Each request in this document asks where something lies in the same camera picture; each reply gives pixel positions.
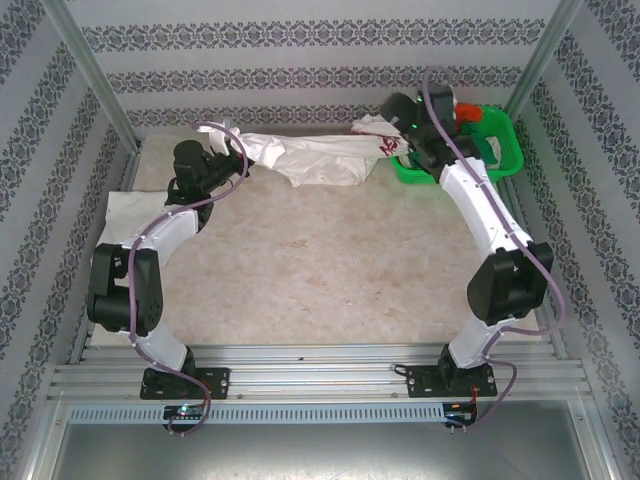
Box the white t-shirt with red print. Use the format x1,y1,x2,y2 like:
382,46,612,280
197,113,419,189

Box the orange t-shirt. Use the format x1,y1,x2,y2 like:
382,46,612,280
454,102,485,126

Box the green t-shirt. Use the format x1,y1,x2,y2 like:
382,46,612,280
452,115,504,169

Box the folded plain white t-shirt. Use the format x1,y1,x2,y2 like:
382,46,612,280
102,188,175,246

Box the green plastic basket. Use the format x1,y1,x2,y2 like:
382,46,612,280
389,104,525,186

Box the aluminium mounting rails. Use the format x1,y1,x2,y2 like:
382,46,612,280
47,343,595,402

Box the grey sheet metal tray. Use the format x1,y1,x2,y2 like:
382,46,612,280
49,422,614,480

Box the aluminium corner post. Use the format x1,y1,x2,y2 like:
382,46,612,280
42,0,141,154
502,0,586,121

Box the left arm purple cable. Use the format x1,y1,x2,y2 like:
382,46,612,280
127,119,251,437

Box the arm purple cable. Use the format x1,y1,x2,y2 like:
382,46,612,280
422,64,569,434
127,119,251,437

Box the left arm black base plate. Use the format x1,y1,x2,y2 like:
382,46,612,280
139,367,231,401

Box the grey slotted cable duct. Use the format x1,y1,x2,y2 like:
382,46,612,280
67,403,446,424

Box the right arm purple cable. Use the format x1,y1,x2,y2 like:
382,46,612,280
422,64,569,434

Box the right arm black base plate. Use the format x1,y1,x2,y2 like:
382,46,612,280
407,364,499,400

